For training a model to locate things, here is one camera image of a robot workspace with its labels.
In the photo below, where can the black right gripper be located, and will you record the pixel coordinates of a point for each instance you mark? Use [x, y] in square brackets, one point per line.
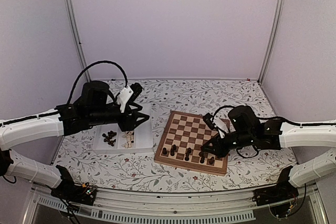
[218, 149]

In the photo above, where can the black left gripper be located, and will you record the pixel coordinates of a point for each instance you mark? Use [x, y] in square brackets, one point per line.
[128, 122]

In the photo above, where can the wooden chess board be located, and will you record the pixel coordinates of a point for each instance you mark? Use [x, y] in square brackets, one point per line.
[188, 130]

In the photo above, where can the white plastic compartment tray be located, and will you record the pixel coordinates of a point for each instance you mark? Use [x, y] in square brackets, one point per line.
[139, 140]

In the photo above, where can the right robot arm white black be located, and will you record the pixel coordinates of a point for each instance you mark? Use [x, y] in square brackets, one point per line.
[274, 133]

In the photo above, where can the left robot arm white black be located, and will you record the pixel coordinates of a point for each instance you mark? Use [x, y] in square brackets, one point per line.
[96, 106]

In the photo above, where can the pile of light chess pieces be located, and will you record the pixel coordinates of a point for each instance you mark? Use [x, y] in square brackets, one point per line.
[128, 139]

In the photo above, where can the pile of dark chess pieces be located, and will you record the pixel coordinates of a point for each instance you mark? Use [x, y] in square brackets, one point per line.
[110, 138]

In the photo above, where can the floral patterned table cloth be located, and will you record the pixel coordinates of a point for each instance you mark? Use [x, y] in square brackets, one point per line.
[139, 172]

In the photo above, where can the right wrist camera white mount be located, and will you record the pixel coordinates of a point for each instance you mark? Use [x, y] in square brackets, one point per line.
[215, 123]

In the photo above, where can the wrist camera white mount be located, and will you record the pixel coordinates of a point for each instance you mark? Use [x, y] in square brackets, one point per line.
[215, 123]
[128, 94]

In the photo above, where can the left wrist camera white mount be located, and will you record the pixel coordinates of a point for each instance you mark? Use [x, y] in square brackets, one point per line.
[128, 94]

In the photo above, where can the left aluminium frame post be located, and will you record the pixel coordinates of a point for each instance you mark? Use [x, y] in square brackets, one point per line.
[75, 33]

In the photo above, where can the aluminium frame post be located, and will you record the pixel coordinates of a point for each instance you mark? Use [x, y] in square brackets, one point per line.
[271, 41]
[75, 33]

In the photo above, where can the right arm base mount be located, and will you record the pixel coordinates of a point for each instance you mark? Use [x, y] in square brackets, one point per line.
[281, 191]

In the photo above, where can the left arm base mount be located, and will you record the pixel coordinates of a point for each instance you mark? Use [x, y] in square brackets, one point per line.
[69, 191]

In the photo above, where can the front aluminium rail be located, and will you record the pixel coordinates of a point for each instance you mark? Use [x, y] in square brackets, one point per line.
[229, 206]

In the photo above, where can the right aluminium frame post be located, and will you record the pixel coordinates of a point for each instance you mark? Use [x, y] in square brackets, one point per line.
[271, 41]

